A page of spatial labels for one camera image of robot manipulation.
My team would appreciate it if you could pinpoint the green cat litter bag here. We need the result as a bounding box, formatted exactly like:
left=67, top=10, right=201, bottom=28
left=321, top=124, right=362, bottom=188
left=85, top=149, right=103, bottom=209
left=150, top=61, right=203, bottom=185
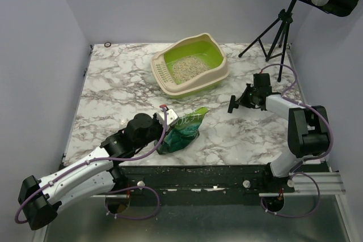
left=157, top=107, right=209, bottom=155

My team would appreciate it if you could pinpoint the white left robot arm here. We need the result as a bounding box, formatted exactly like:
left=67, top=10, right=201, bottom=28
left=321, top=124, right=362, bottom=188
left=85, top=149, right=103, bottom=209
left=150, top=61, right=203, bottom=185
left=14, top=106, right=179, bottom=230

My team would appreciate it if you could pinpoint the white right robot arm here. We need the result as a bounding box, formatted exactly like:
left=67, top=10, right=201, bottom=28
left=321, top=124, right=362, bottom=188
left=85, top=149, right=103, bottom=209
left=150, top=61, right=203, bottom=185
left=228, top=73, right=332, bottom=192

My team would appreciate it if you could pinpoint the green and beige litter box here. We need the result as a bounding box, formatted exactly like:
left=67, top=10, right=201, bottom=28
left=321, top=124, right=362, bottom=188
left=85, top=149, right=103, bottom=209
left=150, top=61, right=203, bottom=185
left=150, top=33, right=230, bottom=99

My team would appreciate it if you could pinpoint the clean litter pile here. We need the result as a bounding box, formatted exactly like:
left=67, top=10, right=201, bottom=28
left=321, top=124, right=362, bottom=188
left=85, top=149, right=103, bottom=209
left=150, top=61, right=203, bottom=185
left=171, top=56, right=210, bottom=84

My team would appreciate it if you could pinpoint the black tripod stand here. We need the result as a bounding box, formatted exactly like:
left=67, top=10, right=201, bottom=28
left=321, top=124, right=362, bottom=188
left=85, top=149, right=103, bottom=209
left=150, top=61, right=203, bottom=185
left=238, top=0, right=297, bottom=82

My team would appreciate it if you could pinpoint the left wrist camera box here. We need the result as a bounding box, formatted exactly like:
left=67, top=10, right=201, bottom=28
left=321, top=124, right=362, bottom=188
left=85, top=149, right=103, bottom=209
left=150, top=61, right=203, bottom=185
left=157, top=104, right=180, bottom=128

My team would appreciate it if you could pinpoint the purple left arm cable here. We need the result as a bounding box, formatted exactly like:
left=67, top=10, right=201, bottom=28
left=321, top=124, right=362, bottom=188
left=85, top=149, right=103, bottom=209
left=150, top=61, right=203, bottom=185
left=14, top=105, right=168, bottom=223

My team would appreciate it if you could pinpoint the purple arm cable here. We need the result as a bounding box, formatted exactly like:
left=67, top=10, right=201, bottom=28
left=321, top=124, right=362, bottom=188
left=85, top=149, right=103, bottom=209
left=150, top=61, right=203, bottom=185
left=259, top=63, right=332, bottom=180
left=14, top=105, right=168, bottom=223

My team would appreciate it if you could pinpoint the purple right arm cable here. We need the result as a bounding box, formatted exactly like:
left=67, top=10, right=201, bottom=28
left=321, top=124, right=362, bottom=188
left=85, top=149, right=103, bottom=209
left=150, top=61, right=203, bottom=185
left=259, top=63, right=332, bottom=180

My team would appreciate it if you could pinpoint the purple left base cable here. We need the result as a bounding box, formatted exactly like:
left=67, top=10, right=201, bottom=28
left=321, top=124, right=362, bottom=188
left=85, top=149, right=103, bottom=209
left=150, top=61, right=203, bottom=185
left=106, top=185, right=161, bottom=220

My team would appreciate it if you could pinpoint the black mounting rail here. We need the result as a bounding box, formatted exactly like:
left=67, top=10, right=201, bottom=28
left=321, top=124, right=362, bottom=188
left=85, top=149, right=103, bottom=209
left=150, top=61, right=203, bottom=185
left=58, top=164, right=296, bottom=206

